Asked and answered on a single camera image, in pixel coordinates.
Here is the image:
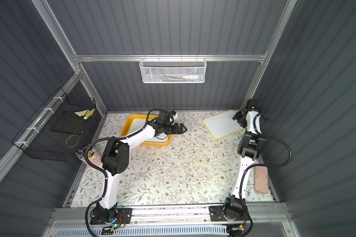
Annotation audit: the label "whiteboard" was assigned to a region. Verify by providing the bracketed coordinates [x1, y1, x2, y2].
[203, 110, 245, 140]
[127, 118, 170, 143]

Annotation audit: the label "yellow plastic storage box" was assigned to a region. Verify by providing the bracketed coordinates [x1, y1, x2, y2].
[120, 114, 172, 147]

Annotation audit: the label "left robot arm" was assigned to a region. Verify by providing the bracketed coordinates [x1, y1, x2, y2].
[99, 121, 187, 210]

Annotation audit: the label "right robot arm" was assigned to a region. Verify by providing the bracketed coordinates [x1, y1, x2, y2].
[223, 99, 266, 220]

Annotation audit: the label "floral table mat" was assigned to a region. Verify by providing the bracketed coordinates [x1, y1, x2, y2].
[70, 111, 278, 207]

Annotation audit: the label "markers in white basket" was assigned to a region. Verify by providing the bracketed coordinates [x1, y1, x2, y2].
[156, 74, 204, 83]

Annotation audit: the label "pink eraser case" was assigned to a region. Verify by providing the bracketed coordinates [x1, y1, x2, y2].
[254, 166, 269, 195]

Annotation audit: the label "pink pen cup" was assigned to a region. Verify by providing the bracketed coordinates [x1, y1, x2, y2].
[75, 144, 102, 167]

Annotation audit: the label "yellow sticky note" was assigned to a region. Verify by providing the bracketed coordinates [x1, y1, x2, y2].
[74, 110, 89, 117]

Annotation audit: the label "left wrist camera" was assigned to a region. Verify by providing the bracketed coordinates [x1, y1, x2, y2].
[157, 110, 178, 125]

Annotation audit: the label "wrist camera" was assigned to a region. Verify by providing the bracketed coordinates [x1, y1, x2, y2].
[157, 110, 178, 125]
[246, 99, 257, 110]

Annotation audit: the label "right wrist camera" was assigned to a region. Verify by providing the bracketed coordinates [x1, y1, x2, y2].
[246, 99, 257, 110]

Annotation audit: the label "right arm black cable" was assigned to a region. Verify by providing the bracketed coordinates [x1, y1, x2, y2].
[238, 112, 293, 237]

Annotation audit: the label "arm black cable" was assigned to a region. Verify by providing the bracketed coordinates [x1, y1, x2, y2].
[238, 112, 293, 237]
[83, 108, 164, 237]

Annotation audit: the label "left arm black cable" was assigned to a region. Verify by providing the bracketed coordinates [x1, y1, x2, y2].
[83, 108, 164, 237]

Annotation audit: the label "white wire mesh basket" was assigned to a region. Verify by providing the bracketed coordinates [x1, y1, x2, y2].
[139, 59, 207, 84]

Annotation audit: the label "black wire basket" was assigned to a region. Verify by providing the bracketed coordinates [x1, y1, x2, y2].
[12, 84, 102, 162]

